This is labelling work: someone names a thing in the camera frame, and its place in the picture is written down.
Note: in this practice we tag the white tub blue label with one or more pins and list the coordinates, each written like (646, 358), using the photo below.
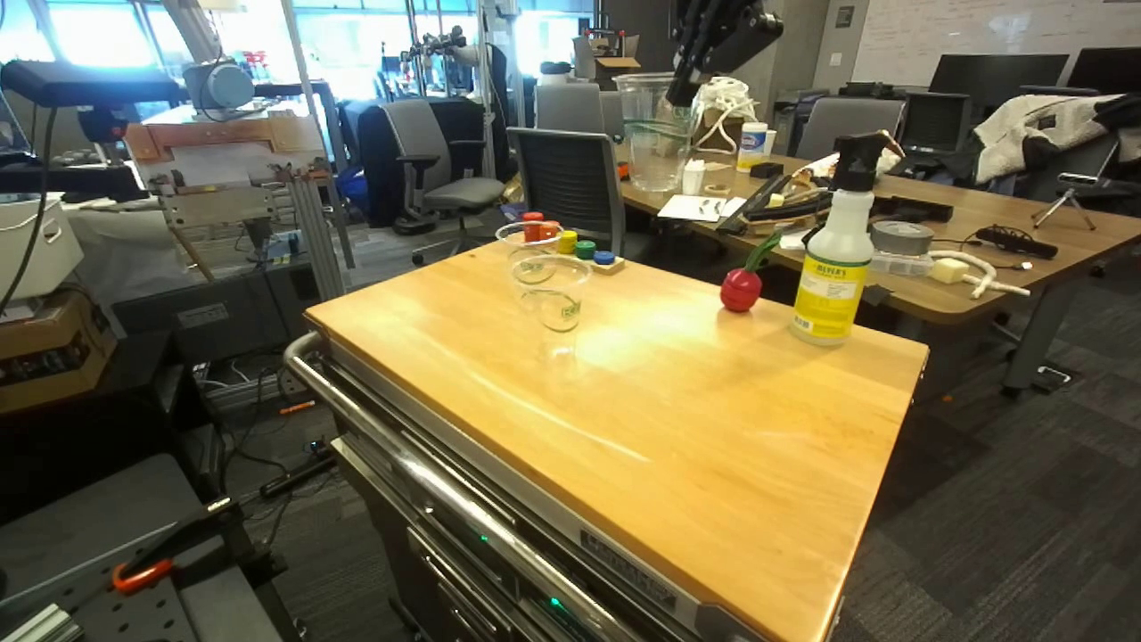
(753, 144)

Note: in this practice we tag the small black computer monitor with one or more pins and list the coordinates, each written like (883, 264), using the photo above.
(935, 119)

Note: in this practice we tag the spray bottle with yellow label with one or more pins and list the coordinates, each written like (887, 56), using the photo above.
(830, 271)

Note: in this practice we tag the wooden office desk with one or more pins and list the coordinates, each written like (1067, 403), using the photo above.
(949, 300)

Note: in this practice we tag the white jacket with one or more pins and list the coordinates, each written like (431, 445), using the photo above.
(1045, 127)

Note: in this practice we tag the grey tool cart wooden top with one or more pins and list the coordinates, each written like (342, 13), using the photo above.
(475, 556)

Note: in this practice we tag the orange cylinder block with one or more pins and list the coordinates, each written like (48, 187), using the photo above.
(551, 229)

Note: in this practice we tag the red toy cherry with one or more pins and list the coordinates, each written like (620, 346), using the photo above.
(740, 291)

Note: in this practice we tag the cardboard box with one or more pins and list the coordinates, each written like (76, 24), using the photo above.
(48, 344)

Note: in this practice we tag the black remote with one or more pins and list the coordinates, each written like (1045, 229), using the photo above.
(1018, 239)

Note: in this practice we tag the plain clear plastic cup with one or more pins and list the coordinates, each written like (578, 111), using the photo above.
(528, 269)

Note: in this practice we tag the grey tape roll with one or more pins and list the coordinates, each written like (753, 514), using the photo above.
(899, 244)

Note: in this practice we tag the small black tripod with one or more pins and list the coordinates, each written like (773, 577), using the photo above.
(1070, 197)

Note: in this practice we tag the blue cylinder block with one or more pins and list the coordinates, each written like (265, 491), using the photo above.
(603, 253)

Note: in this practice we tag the clear plastic container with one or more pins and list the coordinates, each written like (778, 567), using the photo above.
(651, 138)

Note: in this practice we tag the long black bar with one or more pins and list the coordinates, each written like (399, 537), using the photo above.
(772, 203)

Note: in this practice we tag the grey office chair with armrests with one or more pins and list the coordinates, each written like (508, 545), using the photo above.
(430, 147)

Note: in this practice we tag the green cylinder block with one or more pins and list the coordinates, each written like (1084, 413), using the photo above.
(587, 248)

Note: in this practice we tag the yellow cylinder block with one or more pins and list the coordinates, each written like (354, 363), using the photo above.
(567, 239)

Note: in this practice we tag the clear cup with green print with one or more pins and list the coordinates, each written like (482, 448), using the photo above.
(552, 310)

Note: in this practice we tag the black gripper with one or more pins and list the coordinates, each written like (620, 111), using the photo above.
(742, 24)

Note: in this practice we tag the white paper sheet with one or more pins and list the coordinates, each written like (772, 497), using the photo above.
(698, 209)

